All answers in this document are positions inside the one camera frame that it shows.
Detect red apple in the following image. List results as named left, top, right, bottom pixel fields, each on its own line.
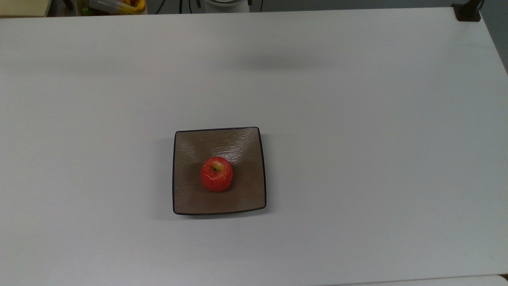
left=200, top=156, right=234, bottom=193

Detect beige box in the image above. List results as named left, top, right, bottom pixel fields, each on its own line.
left=0, top=0, right=52, bottom=17

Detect brown square ceramic plate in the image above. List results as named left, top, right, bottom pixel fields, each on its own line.
left=172, top=127, right=267, bottom=216

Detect black table clamp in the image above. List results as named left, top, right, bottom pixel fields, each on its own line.
left=452, top=0, right=485, bottom=22

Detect yellow plastic bag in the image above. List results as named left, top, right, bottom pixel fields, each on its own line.
left=77, top=0, right=147, bottom=16

